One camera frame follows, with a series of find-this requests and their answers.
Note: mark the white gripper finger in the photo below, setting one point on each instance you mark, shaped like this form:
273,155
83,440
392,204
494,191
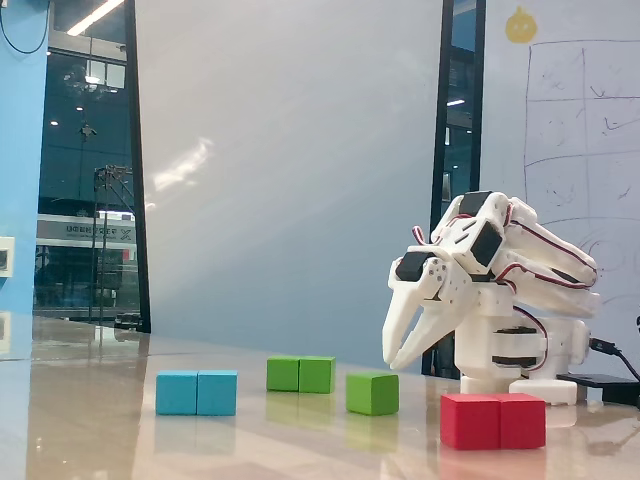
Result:
430,330
405,315

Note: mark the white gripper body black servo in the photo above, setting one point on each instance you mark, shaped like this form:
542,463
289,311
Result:
407,289

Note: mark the small green wooden cube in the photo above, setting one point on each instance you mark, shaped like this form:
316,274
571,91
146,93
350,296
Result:
372,395

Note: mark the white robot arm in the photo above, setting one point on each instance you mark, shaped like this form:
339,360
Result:
480,345

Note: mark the long red wooden block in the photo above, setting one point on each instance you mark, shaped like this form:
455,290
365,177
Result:
492,422

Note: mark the long green wooden block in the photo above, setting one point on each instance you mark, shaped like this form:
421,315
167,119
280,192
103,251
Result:
300,375

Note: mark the long blue wooden block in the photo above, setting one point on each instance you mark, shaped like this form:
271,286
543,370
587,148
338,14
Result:
196,394

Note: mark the flat black box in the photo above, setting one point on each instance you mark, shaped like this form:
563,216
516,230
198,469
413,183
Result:
607,387

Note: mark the whiteboard with marker drawings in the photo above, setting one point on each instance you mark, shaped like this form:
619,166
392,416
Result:
565,125

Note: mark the yellow round sticker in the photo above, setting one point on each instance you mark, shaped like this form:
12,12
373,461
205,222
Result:
520,26

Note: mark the black window frame post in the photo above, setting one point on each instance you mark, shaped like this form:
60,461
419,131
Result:
442,125
137,175

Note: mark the white wall socket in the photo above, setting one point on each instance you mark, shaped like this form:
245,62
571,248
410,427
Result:
6,256

